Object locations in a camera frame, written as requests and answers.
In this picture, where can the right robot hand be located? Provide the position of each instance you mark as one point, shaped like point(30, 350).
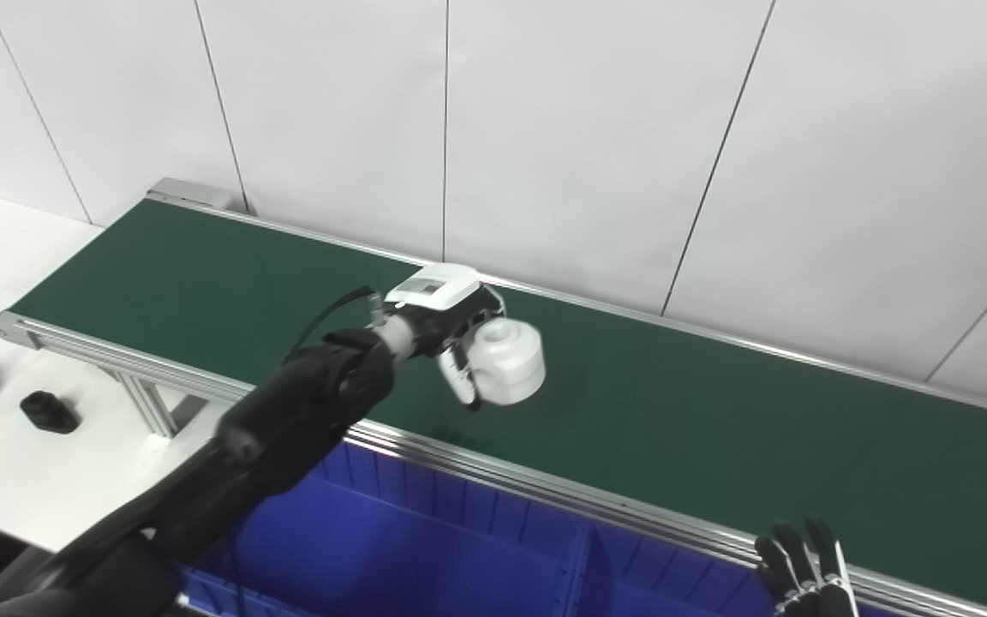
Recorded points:
point(810, 583)

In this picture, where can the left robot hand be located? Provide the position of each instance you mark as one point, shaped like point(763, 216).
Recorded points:
point(438, 321)

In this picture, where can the white round plastic part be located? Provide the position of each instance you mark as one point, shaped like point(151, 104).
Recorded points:
point(509, 364)

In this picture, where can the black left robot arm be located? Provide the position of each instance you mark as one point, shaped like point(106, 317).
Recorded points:
point(288, 420)

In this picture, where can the blue plastic bin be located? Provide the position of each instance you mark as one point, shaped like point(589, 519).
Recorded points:
point(673, 591)
point(459, 557)

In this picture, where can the green conveyor belt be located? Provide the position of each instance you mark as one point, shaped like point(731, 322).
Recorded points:
point(716, 428)
point(545, 490)

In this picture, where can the aluminium conveyor support leg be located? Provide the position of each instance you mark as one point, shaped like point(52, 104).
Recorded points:
point(146, 407)

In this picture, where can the black round part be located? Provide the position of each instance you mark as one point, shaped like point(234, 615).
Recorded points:
point(50, 412)

